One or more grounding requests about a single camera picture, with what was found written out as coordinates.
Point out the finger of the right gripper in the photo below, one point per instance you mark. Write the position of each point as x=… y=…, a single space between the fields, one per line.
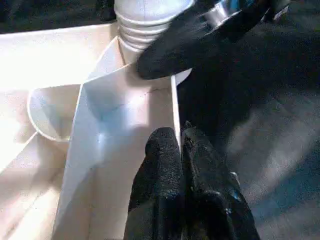
x=180 y=50

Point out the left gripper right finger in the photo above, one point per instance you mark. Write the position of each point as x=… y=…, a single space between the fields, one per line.
x=210 y=200

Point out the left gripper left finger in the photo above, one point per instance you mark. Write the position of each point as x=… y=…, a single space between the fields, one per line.
x=157 y=190

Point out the white plastic table leg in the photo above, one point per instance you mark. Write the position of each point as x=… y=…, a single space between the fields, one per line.
x=145 y=25

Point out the white plastic stool seat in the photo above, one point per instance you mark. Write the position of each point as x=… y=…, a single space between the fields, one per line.
x=50 y=75

